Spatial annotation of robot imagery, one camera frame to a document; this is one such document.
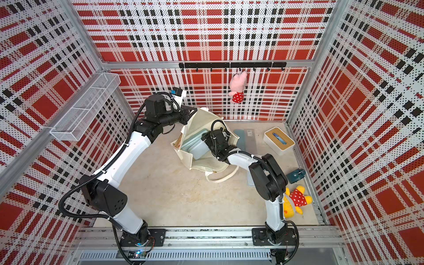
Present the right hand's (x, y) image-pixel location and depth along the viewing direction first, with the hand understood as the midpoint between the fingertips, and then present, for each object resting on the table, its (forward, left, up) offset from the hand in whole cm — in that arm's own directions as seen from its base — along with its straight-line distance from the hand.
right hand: (207, 137), depth 94 cm
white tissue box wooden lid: (+6, -46, -11) cm, 47 cm away
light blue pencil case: (-9, +4, 0) cm, 9 cm away
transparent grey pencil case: (+8, -28, -15) cm, 32 cm away
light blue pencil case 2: (-20, -24, -13) cm, 34 cm away
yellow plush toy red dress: (-33, -44, -8) cm, 55 cm away
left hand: (-2, +2, +23) cm, 24 cm away
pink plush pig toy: (+24, -18, +19) cm, 35 cm away
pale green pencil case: (0, +10, -2) cm, 10 cm away
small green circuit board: (-54, +27, -12) cm, 61 cm away
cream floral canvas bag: (-4, -1, +19) cm, 20 cm away
